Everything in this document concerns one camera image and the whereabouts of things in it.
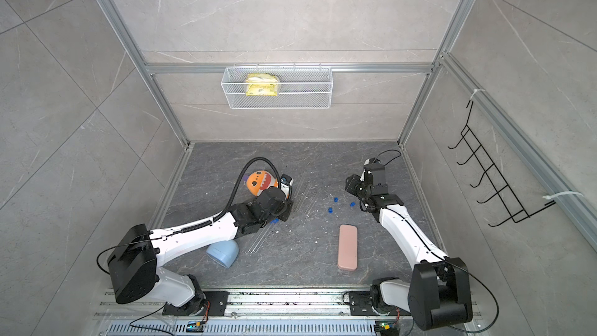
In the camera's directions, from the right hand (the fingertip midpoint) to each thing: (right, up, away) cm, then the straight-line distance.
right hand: (350, 179), depth 86 cm
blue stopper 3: (+3, -11, +12) cm, 17 cm away
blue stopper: (-7, -14, +9) cm, 18 cm away
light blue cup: (-45, -24, -10) cm, 52 cm away
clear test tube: (-18, -10, +12) cm, 24 cm away
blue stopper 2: (-4, -10, +12) cm, 16 cm away
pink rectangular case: (-2, -25, -3) cm, 25 cm away
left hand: (-23, -5, -4) cm, 24 cm away
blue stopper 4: (-27, -12, -15) cm, 33 cm away
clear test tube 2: (-35, -23, +1) cm, 42 cm away
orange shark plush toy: (-37, -1, +8) cm, 37 cm away
